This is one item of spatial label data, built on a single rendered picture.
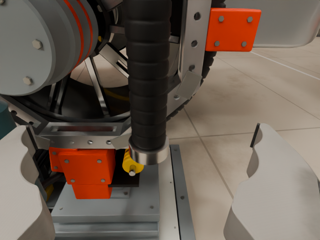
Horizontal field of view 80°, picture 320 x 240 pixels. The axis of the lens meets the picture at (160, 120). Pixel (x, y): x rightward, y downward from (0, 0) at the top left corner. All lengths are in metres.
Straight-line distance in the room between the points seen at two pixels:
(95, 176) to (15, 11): 0.41
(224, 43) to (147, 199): 0.64
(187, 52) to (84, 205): 0.68
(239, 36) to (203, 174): 0.97
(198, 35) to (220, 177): 1.00
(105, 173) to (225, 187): 0.82
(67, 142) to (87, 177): 0.11
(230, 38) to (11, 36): 0.33
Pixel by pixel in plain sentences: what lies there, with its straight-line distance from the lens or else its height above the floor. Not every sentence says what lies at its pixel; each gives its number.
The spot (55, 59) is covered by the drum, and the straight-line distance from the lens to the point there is 0.26.
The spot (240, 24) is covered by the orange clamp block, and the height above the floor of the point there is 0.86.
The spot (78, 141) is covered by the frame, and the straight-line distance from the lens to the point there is 0.50.
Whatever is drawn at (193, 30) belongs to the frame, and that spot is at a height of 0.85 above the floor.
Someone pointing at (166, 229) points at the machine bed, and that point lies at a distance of 0.93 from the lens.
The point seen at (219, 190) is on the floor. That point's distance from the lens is 1.19.
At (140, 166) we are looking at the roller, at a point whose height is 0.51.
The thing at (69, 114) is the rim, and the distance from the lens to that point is 0.59.
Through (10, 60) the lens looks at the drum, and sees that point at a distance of 0.29.
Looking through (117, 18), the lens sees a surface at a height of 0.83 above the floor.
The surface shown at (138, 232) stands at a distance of 0.83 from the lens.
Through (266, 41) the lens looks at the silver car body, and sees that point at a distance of 0.93.
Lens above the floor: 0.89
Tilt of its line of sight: 31 degrees down
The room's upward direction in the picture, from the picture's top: 1 degrees clockwise
